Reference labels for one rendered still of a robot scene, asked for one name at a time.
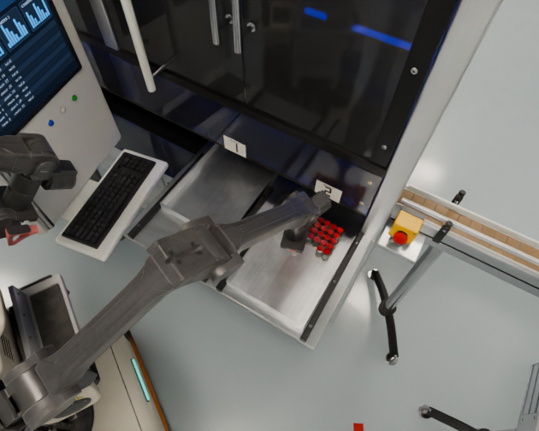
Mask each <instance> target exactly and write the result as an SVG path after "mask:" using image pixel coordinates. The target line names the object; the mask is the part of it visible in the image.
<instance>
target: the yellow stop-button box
mask: <svg viewBox="0 0 539 431"><path fill-rule="evenodd" d="M425 217H426V215H423V214H421V213H418V212H417V211H415V210H412V209H410V208H407V207H406V206H404V205H403V206H402V208H401V209H400V212H399V214H398V215H397V216H396V218H395V220H394V223H393V225H392V227H391V228H390V230H389V232H388V234H389V235H391V236H394V234H395V233H397V232H400V233H404V234H405V235H406V236H407V238H408V240H407V241H406V243H407V244H408V245H410V244H411V243H412V241H413V240H414V239H415V238H416V236H417V235H418V232H419V230H420V228H421V226H422V224H423V222H424V219H425Z"/></svg>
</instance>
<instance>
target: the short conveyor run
mask: <svg viewBox="0 0 539 431"><path fill-rule="evenodd" d="M465 194H466V192H465V191H464V190H460V191H459V193H458V194H456V195H455V196H454V198H453V200H452V201H451V202H449V201H447V200H446V199H444V198H440V197H438V196H436V195H435V194H432V193H430V192H427V191H425V190H423V189H421V188H419V187H416V186H414V185H412V184H410V185H407V184H406V186H405V188H404V190H403V192H402V193H401V195H400V198H399V200H398V201H397V203H398V204H402V205H404V206H406V207H407V208H410V209H412V210H415V211H417V212H418V213H421V214H423V215H425V216H426V217H425V219H424V221H423V224H422V226H421V228H420V230H419V233H421V234H423V235H425V236H426V237H427V238H426V240H425V241H424V243H426V244H428V245H431V246H434V247H435V248H437V249H439V250H441V251H444V252H446V253H447V254H449V255H451V256H453V257H456V258H458V259H460V260H462V261H464V262H466V263H469V264H470V265H472V266H474V267H476V268H478V269H481V270H482V271H484V272H487V273H489V274H491V275H493V276H495V277H497V278H499V279H501V280H503V281H505V282H507V283H509V284H511V285H514V286H516V287H518V288H520V289H522V290H524V291H526V292H528V293H530V294H532V295H534V296H536V297H538V298H539V241H537V240H535V239H532V238H530V237H528V236H526V235H523V234H521V233H519V232H516V231H514V230H512V229H511V228H509V227H505V226H503V225H501V224H499V223H497V222H495V221H491V220H490V219H488V218H486V217H484V216H481V215H479V214H477V213H474V212H472V211H470V210H467V209H465V208H463V207H461V206H459V203H460V202H461V201H462V199H463V198H464V195H465Z"/></svg>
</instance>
